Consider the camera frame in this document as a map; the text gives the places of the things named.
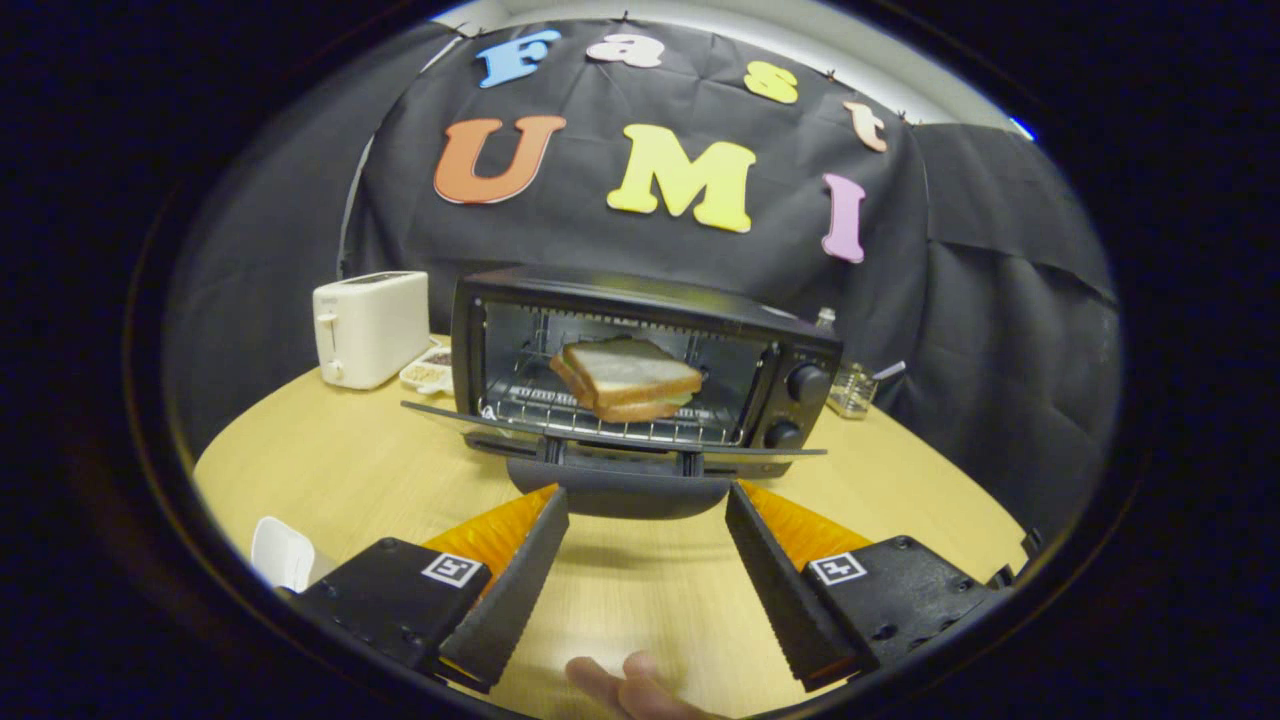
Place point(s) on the white pop-up toaster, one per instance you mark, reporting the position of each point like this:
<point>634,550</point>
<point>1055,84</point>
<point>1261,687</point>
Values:
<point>370,330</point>

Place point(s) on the green label clear bottle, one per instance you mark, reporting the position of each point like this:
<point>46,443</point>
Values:
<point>825,320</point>

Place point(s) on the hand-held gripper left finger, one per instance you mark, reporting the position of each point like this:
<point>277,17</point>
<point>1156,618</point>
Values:
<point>510,590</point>

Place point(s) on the black toaster oven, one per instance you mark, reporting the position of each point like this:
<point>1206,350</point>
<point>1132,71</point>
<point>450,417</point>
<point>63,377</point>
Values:
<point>640,295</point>

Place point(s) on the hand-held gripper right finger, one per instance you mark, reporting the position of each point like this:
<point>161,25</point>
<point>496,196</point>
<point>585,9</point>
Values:
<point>785,590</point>

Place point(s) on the black backdrop cloth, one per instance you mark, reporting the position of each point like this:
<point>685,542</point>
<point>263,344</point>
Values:
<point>620,250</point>

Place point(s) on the small white food tray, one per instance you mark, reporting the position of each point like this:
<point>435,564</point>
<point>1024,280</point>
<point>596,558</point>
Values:
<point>427,373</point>

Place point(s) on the white plate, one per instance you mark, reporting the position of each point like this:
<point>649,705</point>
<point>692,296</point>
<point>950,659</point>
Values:
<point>282,555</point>

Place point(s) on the toasted bread lettuce sandwich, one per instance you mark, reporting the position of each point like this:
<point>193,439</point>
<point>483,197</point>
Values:
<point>630,375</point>

